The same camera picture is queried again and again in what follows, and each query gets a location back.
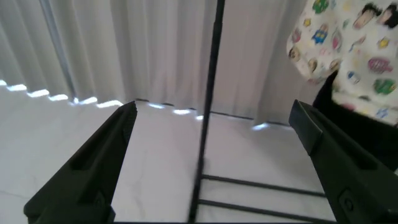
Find white curtain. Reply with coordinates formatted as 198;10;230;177
0;0;315;126

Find cream printed shorts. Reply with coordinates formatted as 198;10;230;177
285;0;398;126

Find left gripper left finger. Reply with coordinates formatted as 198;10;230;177
24;100;139;224

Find black clothes rack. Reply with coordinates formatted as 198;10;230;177
187;0;340;224

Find black T-shirt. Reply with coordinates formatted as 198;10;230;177
312;70;398;172

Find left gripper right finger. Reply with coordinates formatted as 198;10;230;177
288;99;398;224

